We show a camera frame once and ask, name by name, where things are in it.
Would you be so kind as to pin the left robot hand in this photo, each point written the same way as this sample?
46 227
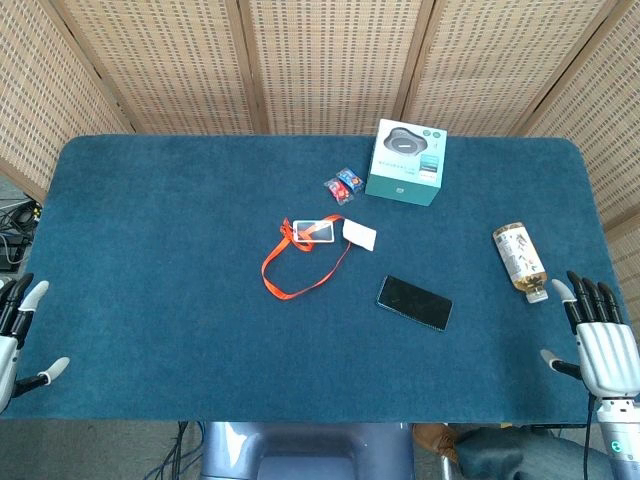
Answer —
7 345

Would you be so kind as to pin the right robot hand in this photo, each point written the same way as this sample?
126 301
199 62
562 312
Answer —
605 350

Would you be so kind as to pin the black smartphone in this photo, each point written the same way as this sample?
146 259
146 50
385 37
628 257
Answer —
414 302

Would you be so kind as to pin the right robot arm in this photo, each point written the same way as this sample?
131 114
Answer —
622 440

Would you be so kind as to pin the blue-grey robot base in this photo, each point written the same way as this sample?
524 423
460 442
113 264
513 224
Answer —
305 450

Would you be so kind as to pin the tea bottle with label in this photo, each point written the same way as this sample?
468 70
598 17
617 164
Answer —
520 261

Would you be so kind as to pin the teal cloth bundle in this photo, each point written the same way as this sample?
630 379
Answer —
520 457

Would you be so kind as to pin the brown shoe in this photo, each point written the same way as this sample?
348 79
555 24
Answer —
436 440

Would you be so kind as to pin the blue table mat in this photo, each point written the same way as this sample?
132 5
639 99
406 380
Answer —
250 310

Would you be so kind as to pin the white card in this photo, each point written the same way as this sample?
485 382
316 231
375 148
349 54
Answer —
359 234

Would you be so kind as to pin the teal and white product box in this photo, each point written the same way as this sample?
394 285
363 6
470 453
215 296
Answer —
407 162

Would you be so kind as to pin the blue candy wrapper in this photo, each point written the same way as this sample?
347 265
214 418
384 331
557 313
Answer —
350 178

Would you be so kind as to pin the red candy wrapper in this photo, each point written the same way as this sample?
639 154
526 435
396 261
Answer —
338 189

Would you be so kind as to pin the badge holder card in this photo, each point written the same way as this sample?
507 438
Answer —
315 231

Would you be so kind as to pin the woven folding screen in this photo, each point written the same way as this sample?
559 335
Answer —
320 60

